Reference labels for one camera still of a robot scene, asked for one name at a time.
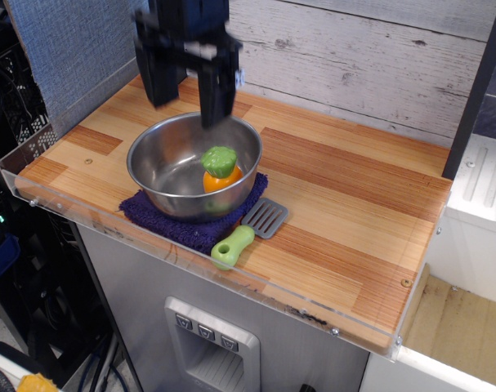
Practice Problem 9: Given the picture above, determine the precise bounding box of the stainless steel bowl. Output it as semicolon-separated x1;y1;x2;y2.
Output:
127;112;262;223

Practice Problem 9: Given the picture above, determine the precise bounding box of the clear acrylic table guard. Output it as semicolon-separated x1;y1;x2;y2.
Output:
0;122;451;359

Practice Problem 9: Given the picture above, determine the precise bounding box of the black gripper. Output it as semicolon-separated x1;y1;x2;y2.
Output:
134;0;242;129

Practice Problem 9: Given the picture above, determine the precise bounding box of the orange toy carrot green top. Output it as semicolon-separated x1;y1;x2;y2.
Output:
200;146;244;193

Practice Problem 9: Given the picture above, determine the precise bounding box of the blue fabric panel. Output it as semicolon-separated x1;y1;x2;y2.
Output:
5;0;149;136

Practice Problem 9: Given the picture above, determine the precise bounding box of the silver toy fridge cabinet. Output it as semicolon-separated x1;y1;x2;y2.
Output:
80;227;369;391

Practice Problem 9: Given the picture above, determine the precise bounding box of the purple towel cloth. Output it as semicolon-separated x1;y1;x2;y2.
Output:
118;172;269;254

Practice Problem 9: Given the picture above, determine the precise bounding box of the black plastic crate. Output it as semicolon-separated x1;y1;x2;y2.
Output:
0;43;49;155

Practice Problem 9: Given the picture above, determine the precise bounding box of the black support post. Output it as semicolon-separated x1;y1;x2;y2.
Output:
441;17;496;180
176;67;188;85

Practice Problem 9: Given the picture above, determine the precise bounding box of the grey spatula green handle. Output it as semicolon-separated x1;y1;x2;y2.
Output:
211;198;288;270

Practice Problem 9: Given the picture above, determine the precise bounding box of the white toy sink counter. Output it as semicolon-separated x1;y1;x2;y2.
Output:
361;135;496;391

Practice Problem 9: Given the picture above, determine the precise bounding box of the black left support post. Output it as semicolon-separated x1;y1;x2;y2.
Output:
176;67;188;85

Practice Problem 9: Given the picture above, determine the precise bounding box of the black right support post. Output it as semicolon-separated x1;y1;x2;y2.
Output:
441;17;496;180

